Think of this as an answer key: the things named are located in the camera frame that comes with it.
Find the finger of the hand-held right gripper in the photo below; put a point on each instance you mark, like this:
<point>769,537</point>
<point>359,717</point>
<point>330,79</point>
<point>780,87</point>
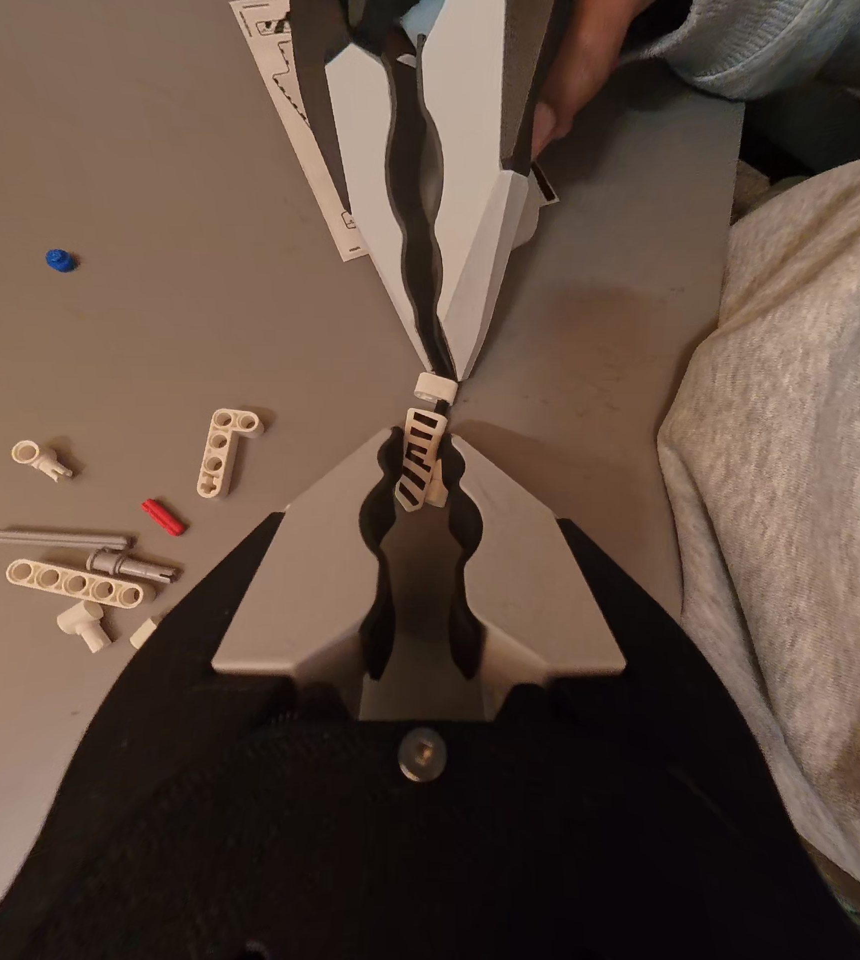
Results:
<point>475,150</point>
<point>370,172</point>

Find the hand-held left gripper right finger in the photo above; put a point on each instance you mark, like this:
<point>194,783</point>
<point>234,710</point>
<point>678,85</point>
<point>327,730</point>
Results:
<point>542,592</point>

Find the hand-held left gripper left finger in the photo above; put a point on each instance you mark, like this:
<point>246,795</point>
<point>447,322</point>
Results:
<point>302,585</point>

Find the zebra striped white lego panel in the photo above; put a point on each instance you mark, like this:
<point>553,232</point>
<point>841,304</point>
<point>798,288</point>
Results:
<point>418,450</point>

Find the small white lego connector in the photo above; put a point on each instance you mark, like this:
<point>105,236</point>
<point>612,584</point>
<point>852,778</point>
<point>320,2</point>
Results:
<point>433,388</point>

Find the white lego elbow connector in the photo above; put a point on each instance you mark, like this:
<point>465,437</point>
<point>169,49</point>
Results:
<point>73,621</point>

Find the white angled lego beam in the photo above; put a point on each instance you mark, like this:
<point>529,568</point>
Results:
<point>216,469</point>

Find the red lego pin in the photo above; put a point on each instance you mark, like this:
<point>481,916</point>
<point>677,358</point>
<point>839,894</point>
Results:
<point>162,516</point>

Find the tiny white lego piece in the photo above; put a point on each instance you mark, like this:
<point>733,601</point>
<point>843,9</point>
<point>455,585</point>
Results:
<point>143,634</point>

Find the grey lego axle pin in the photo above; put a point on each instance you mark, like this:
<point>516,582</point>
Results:
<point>107,559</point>

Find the white five-hole lego beam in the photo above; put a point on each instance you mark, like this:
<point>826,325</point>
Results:
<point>62,580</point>

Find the long grey lego axle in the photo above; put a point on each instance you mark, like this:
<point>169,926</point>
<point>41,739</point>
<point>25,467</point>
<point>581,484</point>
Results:
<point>54,538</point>

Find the white lego pin connector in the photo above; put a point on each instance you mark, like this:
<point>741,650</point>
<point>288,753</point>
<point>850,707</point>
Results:
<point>45,463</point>

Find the blue round lego stud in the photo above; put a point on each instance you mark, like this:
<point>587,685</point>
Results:
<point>60,260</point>

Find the person's right hand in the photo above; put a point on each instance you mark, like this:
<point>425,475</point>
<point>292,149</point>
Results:
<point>587,52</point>

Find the zebra print sticker sheet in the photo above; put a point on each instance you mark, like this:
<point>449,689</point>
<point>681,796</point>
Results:
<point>283,75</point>

